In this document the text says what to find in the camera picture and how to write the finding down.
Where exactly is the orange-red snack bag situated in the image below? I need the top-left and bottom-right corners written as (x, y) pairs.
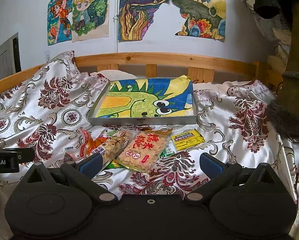
top-left (78, 128), bottom-right (108, 157)

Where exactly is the metal tray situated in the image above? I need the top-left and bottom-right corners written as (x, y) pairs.
top-left (87, 83), bottom-right (198, 126)

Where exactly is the anime girl wall drawing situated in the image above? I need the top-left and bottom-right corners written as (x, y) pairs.
top-left (47, 0), bottom-right (73, 46)

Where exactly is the white wall pipe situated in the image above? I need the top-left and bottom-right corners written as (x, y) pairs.
top-left (113, 0), bottom-right (120, 53)

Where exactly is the wooden bed rail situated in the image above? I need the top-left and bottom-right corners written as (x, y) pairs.
top-left (0, 52), bottom-right (283, 106)

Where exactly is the rice cracker snack bag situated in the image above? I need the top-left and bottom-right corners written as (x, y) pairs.
top-left (115, 129), bottom-right (172, 172)

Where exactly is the landscape wall drawing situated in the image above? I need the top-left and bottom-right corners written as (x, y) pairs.
top-left (172, 0), bottom-right (226, 40)

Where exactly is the blond boy wall drawing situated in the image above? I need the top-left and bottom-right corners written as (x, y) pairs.
top-left (72, 0), bottom-right (109, 42)

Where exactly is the yellow snack packet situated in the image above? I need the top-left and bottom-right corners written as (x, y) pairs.
top-left (171, 129), bottom-right (205, 151)

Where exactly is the green sausage stick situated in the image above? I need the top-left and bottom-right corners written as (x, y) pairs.
top-left (106, 161), bottom-right (124, 169)

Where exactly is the nut bar clear wrapper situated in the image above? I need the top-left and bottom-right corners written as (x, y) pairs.
top-left (91, 130), bottom-right (134, 170)

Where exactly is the white green seaweed snack bag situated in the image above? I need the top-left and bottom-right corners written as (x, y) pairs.
top-left (160, 140), bottom-right (177, 159)

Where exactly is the floral hanging fabric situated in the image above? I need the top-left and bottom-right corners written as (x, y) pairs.
top-left (231, 0), bottom-right (299, 75)

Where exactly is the swirly night wall drawing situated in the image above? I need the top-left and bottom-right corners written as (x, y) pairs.
top-left (118, 0), bottom-right (169, 41)

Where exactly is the white pillow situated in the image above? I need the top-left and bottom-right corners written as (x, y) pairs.
top-left (90, 69), bottom-right (137, 81)

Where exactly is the dinosaur drawing paper liner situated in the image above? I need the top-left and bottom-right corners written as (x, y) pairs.
top-left (95, 75), bottom-right (194, 118)

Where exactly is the olive fur-trimmed coat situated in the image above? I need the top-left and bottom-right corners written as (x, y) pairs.
top-left (267, 3), bottom-right (299, 137)

